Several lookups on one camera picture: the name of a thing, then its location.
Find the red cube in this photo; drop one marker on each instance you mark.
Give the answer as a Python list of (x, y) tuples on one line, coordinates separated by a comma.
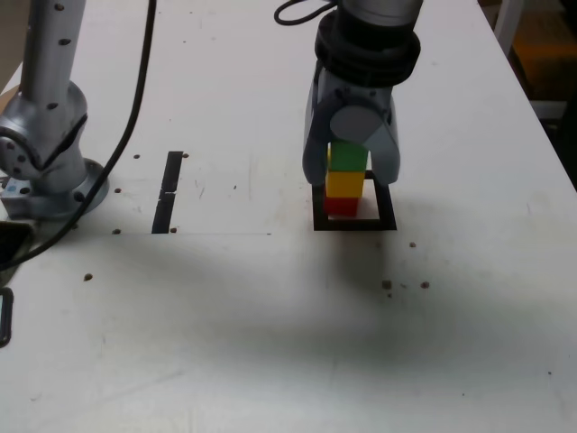
[(342, 206)]

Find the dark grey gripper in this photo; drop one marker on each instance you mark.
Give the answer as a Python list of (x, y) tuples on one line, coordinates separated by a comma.
[(356, 94)]

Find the dark flat device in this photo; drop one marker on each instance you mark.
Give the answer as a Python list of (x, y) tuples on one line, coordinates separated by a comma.
[(9, 243)]

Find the black clamp frame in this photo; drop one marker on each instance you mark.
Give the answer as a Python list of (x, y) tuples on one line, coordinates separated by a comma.
[(11, 315)]

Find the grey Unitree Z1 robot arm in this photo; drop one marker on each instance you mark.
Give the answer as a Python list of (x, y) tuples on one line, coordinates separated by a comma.
[(49, 54)]

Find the black tape square outline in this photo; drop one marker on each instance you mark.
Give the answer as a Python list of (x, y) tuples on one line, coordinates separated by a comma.
[(356, 224)]

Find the yellow brown box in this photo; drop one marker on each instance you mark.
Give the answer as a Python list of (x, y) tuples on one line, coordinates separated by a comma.
[(545, 54)]

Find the yellow cube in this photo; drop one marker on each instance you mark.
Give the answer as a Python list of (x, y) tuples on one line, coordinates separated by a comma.
[(345, 185)]

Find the black tape strip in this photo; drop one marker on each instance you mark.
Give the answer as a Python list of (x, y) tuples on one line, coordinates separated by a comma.
[(169, 180)]

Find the white post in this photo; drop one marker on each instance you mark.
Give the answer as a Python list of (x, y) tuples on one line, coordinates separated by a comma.
[(505, 22)]

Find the green cube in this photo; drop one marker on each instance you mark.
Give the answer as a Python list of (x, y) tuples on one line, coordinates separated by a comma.
[(347, 158)]

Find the grey box with blue label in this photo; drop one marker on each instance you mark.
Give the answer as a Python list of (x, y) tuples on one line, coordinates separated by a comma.
[(15, 200)]

